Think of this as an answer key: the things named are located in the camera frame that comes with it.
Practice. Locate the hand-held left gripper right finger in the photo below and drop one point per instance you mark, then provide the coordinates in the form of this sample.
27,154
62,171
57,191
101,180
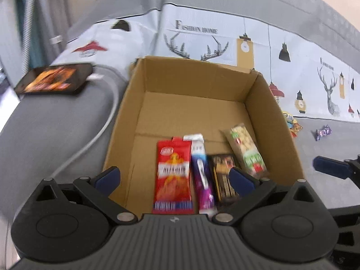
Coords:
240,180

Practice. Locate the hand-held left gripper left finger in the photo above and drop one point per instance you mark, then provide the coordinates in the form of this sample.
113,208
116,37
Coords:
108,179

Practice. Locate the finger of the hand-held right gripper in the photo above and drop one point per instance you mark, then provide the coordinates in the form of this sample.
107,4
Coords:
330,166

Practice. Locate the dark brown snack bar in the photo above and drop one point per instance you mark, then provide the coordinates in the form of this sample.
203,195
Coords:
223,174

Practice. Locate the green and white peanut packet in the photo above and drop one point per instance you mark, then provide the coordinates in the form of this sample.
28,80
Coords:
247,149

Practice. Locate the purple and white stick packet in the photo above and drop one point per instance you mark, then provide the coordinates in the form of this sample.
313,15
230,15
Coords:
202,174

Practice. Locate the large red snack packet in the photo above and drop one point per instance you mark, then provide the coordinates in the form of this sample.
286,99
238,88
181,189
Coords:
173,174

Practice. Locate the cardboard box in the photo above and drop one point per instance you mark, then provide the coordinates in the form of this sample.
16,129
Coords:
182,112

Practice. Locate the purple candy wrapper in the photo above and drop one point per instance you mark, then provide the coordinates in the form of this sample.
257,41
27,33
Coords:
323,133

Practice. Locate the orange red candy packet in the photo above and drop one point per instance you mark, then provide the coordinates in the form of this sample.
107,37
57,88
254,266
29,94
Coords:
296,129

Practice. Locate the yellow snack packet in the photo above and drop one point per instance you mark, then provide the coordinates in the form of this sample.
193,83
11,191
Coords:
288,117

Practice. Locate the grey bed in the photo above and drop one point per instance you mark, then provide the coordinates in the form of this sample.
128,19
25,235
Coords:
56,129

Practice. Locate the black smartphone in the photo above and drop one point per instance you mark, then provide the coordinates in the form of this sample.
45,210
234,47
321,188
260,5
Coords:
53,78

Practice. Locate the white curtain clip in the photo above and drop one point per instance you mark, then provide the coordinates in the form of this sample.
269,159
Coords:
56,39

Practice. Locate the printed deer and lamp sheet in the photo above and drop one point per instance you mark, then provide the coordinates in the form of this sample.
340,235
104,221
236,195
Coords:
197,19

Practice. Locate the teal curtain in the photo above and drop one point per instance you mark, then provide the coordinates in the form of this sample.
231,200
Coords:
28,19

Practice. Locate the grey curtain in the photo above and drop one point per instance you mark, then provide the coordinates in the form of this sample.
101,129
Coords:
53,5

